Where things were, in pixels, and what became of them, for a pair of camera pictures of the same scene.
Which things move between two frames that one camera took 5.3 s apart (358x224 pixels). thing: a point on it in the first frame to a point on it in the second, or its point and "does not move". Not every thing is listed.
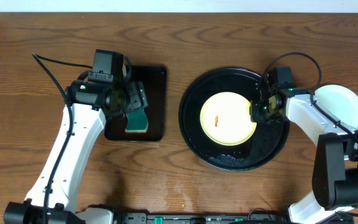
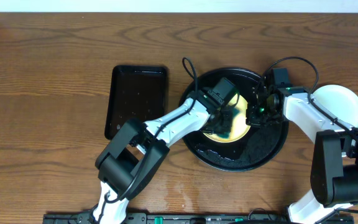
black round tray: x=266 y=140 does not move
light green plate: x=343 y=104 does not move
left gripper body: x=137 y=98 to x=224 y=116
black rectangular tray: x=153 y=80 does not move
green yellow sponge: x=137 y=121 to x=228 y=135
